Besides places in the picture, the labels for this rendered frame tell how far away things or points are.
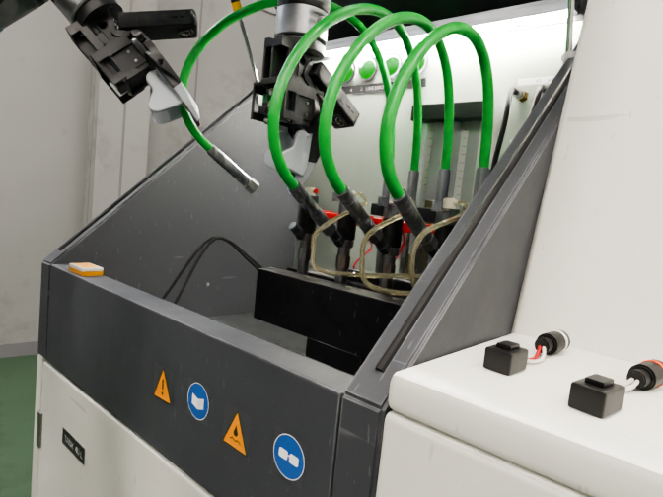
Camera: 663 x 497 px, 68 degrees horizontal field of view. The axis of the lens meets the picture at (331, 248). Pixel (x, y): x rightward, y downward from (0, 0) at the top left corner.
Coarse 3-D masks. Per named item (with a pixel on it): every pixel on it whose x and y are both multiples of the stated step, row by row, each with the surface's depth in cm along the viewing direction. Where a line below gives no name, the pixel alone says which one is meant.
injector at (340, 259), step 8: (344, 208) 70; (344, 216) 70; (344, 224) 70; (352, 224) 70; (336, 232) 69; (344, 232) 70; (352, 232) 70; (336, 240) 69; (344, 240) 70; (352, 240) 71; (344, 248) 71; (336, 256) 72; (344, 256) 71; (336, 264) 71; (344, 264) 71; (336, 280) 71; (344, 280) 71
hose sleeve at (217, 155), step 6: (210, 150) 75; (216, 150) 76; (210, 156) 76; (216, 156) 76; (222, 156) 76; (216, 162) 77; (222, 162) 76; (228, 162) 77; (228, 168) 77; (234, 168) 77; (240, 168) 78; (234, 174) 78; (240, 174) 78; (246, 174) 78; (240, 180) 78; (246, 180) 78
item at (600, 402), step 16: (640, 368) 36; (656, 368) 36; (576, 384) 31; (592, 384) 31; (608, 384) 31; (624, 384) 35; (640, 384) 35; (656, 384) 36; (576, 400) 31; (592, 400) 30; (608, 400) 30
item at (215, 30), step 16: (272, 0) 77; (240, 16) 75; (352, 16) 83; (208, 32) 73; (192, 48) 73; (192, 64) 73; (384, 64) 86; (384, 80) 87; (192, 128) 74; (208, 144) 75
